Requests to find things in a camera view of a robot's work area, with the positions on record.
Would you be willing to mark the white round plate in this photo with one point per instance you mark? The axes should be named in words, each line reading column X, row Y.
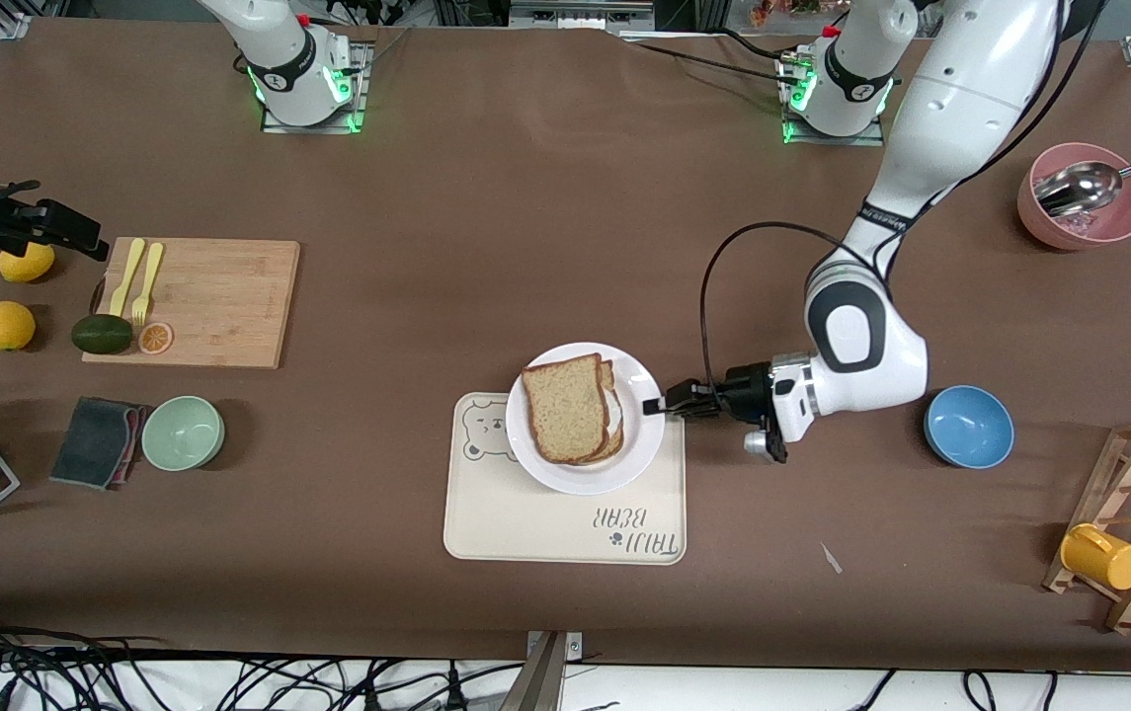
column 565, row 474

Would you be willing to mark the yellow plastic fork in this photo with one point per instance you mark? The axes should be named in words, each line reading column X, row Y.
column 152, row 267

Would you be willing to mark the pink bowl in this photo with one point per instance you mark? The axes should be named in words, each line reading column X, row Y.
column 1118, row 222

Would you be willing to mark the brown bread slice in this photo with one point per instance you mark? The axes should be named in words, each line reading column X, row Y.
column 614, row 442
column 565, row 410

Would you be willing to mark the yellow plastic knife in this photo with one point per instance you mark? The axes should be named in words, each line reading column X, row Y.
column 128, row 272

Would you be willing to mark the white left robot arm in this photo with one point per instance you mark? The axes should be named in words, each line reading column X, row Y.
column 960, row 99

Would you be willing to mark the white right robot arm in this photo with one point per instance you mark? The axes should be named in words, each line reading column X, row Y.
column 279, row 49

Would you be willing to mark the dark grey folded cloth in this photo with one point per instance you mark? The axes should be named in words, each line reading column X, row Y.
column 91, row 439

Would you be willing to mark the mint green bowl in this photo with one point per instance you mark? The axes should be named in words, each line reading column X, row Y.
column 182, row 433

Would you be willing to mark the yellow mug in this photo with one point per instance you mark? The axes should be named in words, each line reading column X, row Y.
column 1103, row 558

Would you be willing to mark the bamboo cutting board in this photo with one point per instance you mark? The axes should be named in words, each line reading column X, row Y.
column 219, row 296

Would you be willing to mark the dark green avocado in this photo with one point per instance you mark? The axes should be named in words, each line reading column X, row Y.
column 101, row 334

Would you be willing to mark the toy fried egg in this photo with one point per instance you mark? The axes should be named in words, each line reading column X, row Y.
column 614, row 407

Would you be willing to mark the blue bowl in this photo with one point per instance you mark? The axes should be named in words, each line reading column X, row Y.
column 970, row 427

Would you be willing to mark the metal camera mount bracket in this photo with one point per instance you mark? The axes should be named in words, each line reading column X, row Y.
column 545, row 681

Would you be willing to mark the cream bear print tray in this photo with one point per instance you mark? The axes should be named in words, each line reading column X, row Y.
column 525, row 523

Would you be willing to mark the yellow lemon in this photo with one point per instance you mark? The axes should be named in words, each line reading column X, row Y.
column 8, row 326
column 27, row 267

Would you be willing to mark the metal ladle spoon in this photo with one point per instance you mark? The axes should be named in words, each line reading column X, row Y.
column 1084, row 186

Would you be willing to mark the toy orange slice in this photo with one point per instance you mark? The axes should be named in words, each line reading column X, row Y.
column 155, row 338

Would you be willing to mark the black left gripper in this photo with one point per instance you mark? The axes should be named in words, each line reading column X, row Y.
column 747, row 389

